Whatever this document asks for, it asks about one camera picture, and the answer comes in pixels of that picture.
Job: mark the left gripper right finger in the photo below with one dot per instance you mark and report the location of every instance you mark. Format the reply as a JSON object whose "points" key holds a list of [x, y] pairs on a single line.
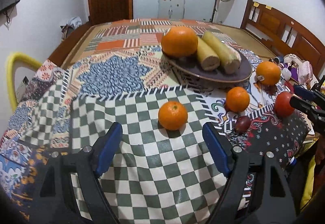
{"points": [[271, 200]]}

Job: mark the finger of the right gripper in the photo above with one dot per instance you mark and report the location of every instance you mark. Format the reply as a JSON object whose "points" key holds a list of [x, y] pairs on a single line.
{"points": [[316, 116], [307, 95]]}

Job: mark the red tomato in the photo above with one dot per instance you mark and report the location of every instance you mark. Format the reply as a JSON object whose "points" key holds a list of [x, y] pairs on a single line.
{"points": [[282, 105]]}

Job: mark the small mandarin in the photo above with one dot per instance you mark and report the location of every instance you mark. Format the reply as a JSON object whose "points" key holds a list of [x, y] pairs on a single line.
{"points": [[237, 99], [172, 115]]}

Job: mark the pile of toys and clutter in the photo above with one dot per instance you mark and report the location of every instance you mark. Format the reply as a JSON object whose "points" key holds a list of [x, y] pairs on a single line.
{"points": [[295, 71]]}

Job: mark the large orange with sticker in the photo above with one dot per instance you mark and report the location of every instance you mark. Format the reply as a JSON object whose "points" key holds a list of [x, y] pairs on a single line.
{"points": [[268, 73]]}

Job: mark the dark purple passion fruit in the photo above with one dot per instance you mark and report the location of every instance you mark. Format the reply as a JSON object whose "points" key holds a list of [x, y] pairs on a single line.
{"points": [[242, 124]]}

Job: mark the patchwork patterned cloth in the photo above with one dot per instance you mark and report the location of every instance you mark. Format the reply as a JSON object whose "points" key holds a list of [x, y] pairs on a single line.
{"points": [[157, 175]]}

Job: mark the dark purple plate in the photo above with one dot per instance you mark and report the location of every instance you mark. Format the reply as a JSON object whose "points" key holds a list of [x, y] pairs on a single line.
{"points": [[190, 65]]}

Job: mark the yellow chair back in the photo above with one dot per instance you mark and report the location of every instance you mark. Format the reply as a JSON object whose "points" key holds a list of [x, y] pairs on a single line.
{"points": [[10, 68]]}

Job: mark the striped patchwork bed blanket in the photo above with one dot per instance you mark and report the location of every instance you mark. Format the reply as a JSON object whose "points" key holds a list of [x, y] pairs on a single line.
{"points": [[134, 33]]}

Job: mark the white suitcase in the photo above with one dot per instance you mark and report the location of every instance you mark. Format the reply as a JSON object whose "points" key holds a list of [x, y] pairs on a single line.
{"points": [[171, 9]]}

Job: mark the clothes pile by door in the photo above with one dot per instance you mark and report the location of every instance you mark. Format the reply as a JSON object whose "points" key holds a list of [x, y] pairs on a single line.
{"points": [[70, 26]]}

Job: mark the wooden bed frame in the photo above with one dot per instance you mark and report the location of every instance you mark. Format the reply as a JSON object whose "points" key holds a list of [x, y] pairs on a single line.
{"points": [[264, 30]]}

